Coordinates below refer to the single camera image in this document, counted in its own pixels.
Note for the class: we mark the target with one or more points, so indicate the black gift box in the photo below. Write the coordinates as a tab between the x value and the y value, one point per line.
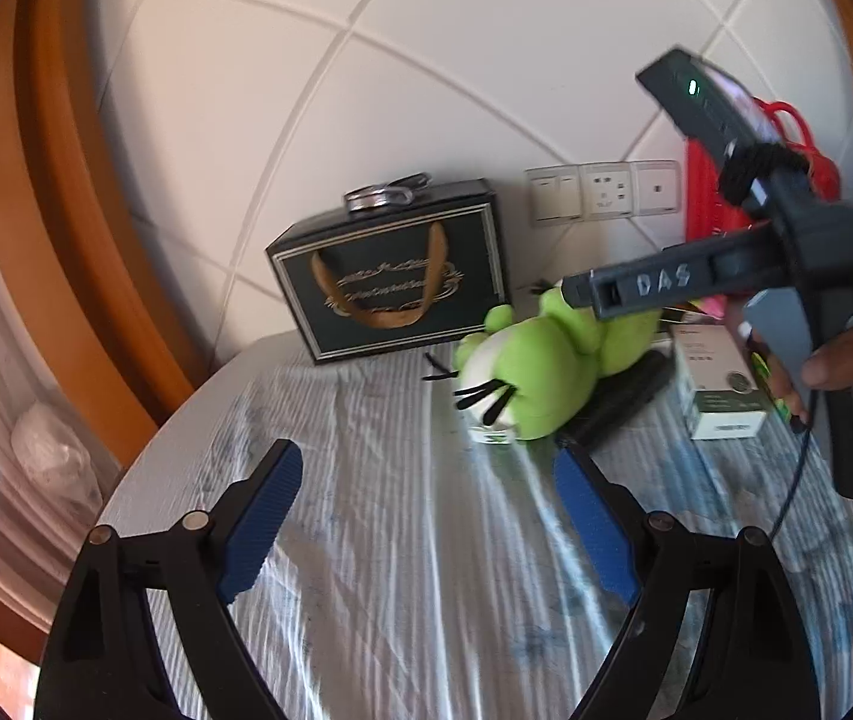
471	240

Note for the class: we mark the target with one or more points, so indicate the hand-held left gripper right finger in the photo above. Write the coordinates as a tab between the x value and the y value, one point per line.
591	532

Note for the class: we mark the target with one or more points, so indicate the white double wall switch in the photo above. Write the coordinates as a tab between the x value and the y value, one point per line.
554	195

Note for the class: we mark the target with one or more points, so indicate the white small wall plate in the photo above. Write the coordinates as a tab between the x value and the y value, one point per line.
655	187

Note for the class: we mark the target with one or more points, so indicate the green plush frog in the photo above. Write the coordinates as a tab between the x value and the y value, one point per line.
546	367

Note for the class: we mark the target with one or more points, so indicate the white wall socket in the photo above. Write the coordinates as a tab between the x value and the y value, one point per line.
606	191

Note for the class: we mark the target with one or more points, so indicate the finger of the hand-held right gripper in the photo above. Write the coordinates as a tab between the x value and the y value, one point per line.
651	283

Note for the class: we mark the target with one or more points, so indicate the red plastic carry case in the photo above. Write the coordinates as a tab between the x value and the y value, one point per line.
704	195

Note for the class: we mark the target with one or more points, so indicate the black oblong object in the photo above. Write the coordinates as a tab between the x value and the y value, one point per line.
621	397

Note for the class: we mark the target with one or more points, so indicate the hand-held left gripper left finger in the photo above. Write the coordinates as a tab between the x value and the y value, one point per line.
261	525

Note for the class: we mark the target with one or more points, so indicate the white and dark green box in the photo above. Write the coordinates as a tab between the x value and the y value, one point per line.
719	390

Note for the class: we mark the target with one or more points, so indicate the pink and teal packet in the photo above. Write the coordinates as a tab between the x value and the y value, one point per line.
705	307

